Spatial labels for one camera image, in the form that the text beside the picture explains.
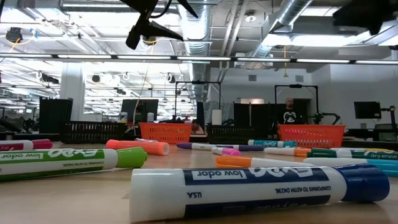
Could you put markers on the black partition panel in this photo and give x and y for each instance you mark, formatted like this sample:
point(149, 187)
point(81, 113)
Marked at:
point(54, 115)
point(248, 113)

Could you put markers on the red Expo marker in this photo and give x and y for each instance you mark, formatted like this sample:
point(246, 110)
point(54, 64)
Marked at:
point(18, 144)

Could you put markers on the black slotted plastic basket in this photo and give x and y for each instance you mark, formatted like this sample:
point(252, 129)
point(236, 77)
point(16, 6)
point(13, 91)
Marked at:
point(93, 132)
point(231, 134)

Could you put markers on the pink-capped white thin marker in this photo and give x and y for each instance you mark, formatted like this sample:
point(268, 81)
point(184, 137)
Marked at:
point(228, 152)

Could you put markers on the blue Expo marker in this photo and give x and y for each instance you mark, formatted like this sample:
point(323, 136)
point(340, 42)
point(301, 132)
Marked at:
point(258, 193)

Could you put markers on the orange slotted plastic basket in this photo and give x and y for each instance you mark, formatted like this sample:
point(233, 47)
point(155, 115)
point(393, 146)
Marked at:
point(165, 133)
point(312, 136)

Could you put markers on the orange Sharpie highlighter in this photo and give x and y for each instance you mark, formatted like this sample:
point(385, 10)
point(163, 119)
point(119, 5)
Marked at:
point(140, 147)

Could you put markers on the person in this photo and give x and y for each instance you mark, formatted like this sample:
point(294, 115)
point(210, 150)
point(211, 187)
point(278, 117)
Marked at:
point(289, 113)
point(196, 126)

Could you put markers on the pink wide marker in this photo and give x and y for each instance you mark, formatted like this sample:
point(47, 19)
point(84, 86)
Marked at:
point(146, 140)

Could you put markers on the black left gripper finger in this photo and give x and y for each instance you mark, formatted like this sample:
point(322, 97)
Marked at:
point(140, 28)
point(188, 7)

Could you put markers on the light green Expo marker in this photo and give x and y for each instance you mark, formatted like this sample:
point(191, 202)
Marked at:
point(71, 163)

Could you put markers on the white cylinder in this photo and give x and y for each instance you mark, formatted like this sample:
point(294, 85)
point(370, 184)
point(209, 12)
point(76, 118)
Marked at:
point(216, 117)

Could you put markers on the black monitor on arm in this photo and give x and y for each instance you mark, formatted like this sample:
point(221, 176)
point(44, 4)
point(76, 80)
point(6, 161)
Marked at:
point(368, 109)

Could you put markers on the black ceiling-mounted camera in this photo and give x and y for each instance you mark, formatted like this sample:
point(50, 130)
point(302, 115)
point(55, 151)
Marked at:
point(14, 33)

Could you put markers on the LED light bar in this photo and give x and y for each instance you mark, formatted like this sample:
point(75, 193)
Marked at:
point(202, 58)

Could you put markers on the silver ventilation duct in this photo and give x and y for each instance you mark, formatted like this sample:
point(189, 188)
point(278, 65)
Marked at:
point(195, 34)
point(289, 14)

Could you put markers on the blue-capped white thin marker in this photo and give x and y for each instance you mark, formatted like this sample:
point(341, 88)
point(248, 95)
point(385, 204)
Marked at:
point(342, 162)

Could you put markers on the white building column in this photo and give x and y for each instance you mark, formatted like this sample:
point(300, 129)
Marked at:
point(72, 90)

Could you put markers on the orange-capped white thin marker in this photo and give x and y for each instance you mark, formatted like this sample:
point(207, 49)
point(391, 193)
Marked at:
point(236, 161)
point(286, 151)

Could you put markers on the round ceiling fixture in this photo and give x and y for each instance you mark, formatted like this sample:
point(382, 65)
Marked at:
point(250, 17)

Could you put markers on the black desk monitor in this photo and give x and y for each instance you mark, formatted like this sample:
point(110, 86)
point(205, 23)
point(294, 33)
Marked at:
point(143, 109)

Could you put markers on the dark green Expo marker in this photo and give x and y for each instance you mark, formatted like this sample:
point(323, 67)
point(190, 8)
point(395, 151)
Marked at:
point(351, 154)

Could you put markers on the background black robot arm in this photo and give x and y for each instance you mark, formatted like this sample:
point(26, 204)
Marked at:
point(317, 118)

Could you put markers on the teal Expo marker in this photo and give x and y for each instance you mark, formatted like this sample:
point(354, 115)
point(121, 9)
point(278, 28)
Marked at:
point(270, 143)

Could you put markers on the black background frame rig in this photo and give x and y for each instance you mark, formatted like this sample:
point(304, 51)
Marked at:
point(295, 85)
point(197, 82)

